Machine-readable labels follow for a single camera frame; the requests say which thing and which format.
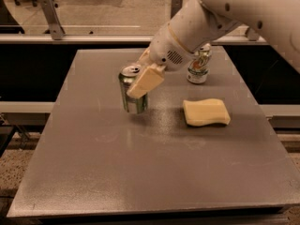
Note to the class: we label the middle metal railing bracket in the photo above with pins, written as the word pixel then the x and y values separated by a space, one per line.
pixel 176 5

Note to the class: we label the left metal railing bracket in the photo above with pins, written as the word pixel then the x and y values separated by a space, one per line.
pixel 55 27

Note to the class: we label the yellow sponge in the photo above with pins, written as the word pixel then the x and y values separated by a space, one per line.
pixel 206 112

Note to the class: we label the white 7up soda can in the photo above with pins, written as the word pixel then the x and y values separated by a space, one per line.
pixel 197 69

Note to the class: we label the metal railing beam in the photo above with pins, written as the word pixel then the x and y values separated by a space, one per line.
pixel 96 39

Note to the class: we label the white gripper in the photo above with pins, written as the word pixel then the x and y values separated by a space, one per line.
pixel 166 50

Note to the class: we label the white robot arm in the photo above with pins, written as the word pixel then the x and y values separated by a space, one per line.
pixel 199 22

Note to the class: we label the grey table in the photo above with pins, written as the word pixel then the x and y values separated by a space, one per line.
pixel 95 159

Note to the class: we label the green soda can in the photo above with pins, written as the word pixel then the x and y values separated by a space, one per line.
pixel 133 102

